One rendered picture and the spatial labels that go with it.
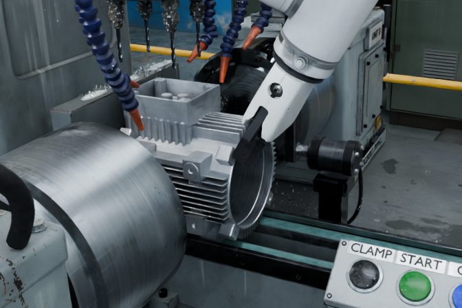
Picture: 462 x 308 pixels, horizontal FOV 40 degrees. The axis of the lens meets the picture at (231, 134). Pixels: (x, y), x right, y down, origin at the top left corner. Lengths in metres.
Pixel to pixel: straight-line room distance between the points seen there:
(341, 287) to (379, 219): 0.68
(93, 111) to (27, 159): 0.27
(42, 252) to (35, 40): 0.55
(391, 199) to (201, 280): 0.54
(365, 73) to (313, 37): 0.66
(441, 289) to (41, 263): 0.37
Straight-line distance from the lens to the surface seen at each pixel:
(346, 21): 0.76
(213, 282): 1.02
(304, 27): 0.77
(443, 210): 1.39
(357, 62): 1.40
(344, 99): 1.35
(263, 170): 1.05
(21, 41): 1.03
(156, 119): 0.97
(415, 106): 4.12
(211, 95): 0.99
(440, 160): 1.64
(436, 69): 4.01
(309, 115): 1.16
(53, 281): 0.59
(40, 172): 0.70
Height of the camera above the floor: 1.43
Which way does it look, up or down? 21 degrees down
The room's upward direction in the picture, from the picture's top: 2 degrees counter-clockwise
